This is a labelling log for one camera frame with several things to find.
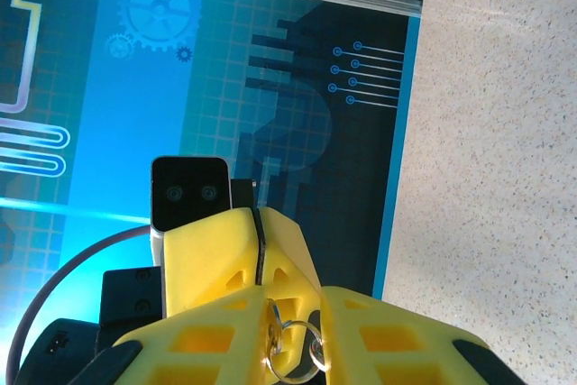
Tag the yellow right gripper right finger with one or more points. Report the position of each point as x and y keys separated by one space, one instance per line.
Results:
x=396 y=349

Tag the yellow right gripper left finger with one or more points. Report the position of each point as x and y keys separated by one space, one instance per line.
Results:
x=203 y=349

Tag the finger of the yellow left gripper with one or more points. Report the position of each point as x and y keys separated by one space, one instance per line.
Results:
x=288 y=254
x=207 y=263

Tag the small metal key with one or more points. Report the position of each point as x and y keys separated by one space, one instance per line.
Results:
x=272 y=313

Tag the blue table edge trim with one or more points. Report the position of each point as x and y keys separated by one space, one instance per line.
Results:
x=396 y=155

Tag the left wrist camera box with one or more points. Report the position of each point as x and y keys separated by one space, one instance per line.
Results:
x=189 y=193

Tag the blue circuit-print wall panel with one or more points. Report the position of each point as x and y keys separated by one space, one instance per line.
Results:
x=135 y=132

